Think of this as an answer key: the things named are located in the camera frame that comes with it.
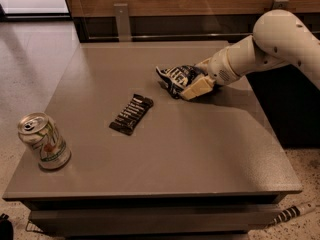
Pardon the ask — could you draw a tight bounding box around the right metal bracket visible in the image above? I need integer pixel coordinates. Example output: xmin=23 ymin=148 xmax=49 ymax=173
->
xmin=271 ymin=0 xmax=289 ymax=10

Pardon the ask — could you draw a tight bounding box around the striped cylinder on floor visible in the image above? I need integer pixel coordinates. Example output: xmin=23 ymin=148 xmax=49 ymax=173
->
xmin=268 ymin=202 xmax=316 ymax=227

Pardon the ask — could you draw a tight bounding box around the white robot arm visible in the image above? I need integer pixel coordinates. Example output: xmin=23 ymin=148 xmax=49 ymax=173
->
xmin=181 ymin=10 xmax=320 ymax=100

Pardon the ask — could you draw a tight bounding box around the blue chip bag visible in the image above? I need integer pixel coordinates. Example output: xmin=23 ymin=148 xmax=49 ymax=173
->
xmin=156 ymin=65 xmax=205 ymax=99

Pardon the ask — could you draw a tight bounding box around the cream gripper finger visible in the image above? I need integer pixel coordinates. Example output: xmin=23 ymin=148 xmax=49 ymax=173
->
xmin=180 ymin=75 xmax=216 ymax=100

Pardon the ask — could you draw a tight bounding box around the metal bracket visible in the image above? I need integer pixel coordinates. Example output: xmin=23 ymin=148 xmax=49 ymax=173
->
xmin=114 ymin=3 xmax=132 ymax=42
xmin=271 ymin=0 xmax=289 ymax=10

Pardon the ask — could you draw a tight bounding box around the black snack bar wrapper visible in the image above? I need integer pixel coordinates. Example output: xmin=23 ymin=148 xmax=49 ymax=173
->
xmin=109 ymin=94 xmax=154 ymax=136

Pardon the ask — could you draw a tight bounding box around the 7up soda can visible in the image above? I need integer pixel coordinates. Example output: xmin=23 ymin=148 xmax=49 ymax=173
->
xmin=17 ymin=112 xmax=71 ymax=170

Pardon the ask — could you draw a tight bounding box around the black object on floor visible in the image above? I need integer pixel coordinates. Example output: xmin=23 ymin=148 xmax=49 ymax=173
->
xmin=0 ymin=214 xmax=13 ymax=240

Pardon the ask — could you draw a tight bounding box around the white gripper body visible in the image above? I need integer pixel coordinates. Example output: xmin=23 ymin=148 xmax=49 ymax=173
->
xmin=196 ymin=47 xmax=240 ymax=86

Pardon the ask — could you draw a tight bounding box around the left metal bracket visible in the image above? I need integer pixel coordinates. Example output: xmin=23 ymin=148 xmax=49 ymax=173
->
xmin=114 ymin=3 xmax=132 ymax=42

